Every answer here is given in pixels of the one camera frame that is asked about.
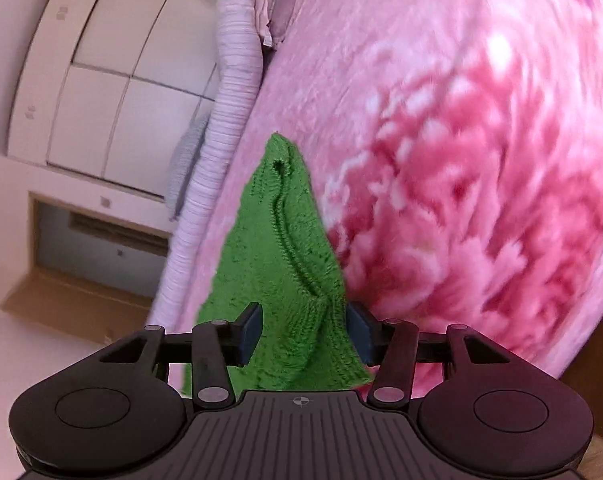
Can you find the green knitted sweater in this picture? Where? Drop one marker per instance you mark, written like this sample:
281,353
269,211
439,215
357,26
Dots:
286,270

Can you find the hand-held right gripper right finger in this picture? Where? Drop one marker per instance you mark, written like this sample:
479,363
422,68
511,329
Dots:
359,334

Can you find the lilac ribbed bed cover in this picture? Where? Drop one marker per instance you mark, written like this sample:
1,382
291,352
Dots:
226,125

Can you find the pink rose plush blanket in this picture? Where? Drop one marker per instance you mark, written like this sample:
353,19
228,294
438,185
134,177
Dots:
456,160

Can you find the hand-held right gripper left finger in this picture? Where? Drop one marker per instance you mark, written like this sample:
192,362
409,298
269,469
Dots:
252,331

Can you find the white wardrobe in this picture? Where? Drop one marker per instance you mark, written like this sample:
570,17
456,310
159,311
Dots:
116,70

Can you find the lilac pillow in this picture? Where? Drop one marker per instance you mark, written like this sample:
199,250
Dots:
286,0

